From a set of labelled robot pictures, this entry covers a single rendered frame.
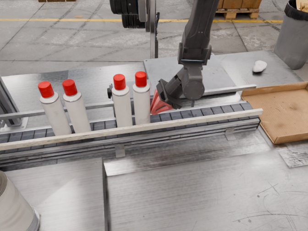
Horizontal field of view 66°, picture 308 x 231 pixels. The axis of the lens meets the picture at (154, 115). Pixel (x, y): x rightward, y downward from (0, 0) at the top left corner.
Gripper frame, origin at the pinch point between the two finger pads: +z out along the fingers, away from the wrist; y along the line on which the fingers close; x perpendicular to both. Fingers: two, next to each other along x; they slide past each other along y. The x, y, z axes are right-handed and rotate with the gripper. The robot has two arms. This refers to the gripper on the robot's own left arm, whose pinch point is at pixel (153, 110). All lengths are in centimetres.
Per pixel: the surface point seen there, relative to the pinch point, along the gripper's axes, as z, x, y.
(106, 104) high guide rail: 7.5, -12.8, -3.2
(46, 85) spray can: 6.8, -31.9, 0.1
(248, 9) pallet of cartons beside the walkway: -55, 206, -268
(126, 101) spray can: -0.6, -11.3, 2.2
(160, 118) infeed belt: 2.9, 6.2, -2.2
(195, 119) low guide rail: -6.8, 11.4, 4.5
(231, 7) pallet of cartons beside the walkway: -42, 184, -272
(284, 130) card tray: -21.6, 42.1, 8.7
